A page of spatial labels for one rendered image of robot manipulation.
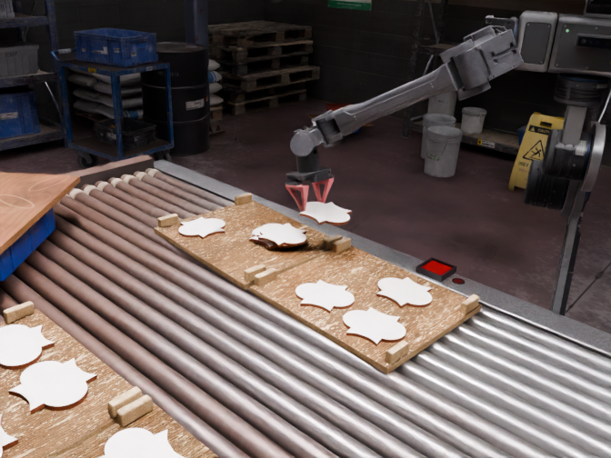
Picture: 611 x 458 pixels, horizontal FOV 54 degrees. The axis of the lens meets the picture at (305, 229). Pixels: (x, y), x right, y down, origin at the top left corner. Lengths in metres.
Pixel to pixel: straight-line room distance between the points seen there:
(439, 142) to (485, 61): 3.73
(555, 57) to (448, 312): 0.82
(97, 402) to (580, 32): 1.49
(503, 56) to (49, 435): 1.10
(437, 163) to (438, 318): 3.80
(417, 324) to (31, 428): 0.76
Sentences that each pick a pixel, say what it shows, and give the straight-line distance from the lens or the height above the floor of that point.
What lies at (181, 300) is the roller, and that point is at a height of 0.91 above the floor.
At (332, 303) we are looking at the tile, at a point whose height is 0.94.
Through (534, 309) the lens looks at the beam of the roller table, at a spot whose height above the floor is 0.92.
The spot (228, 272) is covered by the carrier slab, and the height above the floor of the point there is 0.94.
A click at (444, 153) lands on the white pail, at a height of 0.21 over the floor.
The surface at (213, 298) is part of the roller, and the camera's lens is 1.41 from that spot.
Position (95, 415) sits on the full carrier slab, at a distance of 1.10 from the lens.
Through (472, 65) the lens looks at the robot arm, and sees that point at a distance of 1.32.
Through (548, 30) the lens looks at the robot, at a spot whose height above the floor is 1.49.
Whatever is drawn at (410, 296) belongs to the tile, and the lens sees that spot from 1.41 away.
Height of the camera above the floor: 1.65
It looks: 25 degrees down
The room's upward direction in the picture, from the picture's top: 3 degrees clockwise
